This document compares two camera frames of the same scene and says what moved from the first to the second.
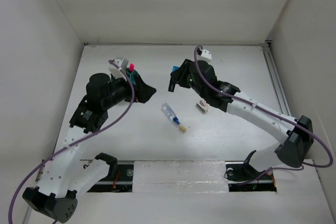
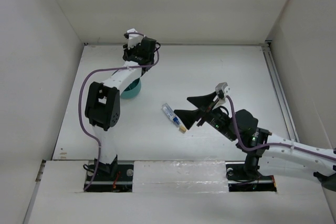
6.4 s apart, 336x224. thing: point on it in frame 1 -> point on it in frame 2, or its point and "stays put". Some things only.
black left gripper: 143,92 -> 127,52
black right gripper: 181,73 -> 189,117
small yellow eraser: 182,128 stays put
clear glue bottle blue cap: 170,113 stays put
